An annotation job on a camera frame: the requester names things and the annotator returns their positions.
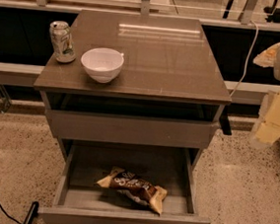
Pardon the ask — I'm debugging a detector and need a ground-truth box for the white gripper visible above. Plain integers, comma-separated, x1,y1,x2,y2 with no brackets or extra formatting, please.
249,43,280,149

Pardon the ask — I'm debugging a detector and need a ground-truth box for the brown chip bag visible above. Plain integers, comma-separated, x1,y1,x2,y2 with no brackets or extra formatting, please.
97,166,167,215

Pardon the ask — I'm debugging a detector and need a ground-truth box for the grey drawer cabinet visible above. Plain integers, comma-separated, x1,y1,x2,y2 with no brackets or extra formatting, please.
35,10,231,163

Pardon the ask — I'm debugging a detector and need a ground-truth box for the grey top drawer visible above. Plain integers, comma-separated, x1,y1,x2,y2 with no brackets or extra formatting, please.
45,110,219,149

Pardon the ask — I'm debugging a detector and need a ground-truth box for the open middle drawer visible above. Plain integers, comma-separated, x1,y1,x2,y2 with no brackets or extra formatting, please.
37,134,219,224

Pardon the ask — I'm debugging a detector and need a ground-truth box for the white ceramic bowl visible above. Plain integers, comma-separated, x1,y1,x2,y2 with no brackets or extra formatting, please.
81,47,124,83

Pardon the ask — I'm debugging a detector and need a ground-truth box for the green white soda can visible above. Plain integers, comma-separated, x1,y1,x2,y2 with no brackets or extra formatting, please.
49,21,76,63

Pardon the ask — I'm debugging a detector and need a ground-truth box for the metal glass railing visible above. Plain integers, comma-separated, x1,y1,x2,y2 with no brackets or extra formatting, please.
0,0,280,141

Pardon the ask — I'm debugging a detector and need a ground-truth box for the white hanging cable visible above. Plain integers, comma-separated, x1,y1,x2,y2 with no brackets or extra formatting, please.
229,18,260,100

